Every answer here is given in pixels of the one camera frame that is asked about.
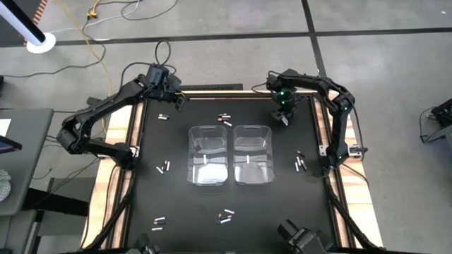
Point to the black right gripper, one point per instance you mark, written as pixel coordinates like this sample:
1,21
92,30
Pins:
285,104

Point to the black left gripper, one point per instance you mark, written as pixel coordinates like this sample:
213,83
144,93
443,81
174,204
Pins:
164,84

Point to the clear plastic bin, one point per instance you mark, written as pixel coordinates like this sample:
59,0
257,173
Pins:
252,176
208,176

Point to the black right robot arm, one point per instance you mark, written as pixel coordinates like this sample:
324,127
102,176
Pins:
339,116

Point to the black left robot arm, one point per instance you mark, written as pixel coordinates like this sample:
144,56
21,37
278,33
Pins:
92,113

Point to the small black power adapter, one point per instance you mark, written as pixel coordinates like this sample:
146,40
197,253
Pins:
91,100

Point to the white pole with round base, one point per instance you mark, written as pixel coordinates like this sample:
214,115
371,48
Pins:
40,43

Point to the black floor equipment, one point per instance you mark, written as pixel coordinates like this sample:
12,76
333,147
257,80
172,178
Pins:
443,114

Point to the black desk leg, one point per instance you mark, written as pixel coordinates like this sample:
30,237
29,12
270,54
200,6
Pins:
53,202

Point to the grey desk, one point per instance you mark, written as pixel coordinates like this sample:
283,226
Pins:
24,158

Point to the orange striped board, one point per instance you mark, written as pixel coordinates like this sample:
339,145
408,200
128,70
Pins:
42,7

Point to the dark tablet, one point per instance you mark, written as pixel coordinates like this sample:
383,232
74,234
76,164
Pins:
8,144

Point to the white paper sheet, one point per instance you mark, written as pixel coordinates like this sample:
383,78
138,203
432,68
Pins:
3,127

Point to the patterned round object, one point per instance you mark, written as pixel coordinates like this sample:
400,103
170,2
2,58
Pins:
3,185

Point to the grey cabinet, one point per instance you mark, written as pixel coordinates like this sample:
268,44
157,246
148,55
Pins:
16,231

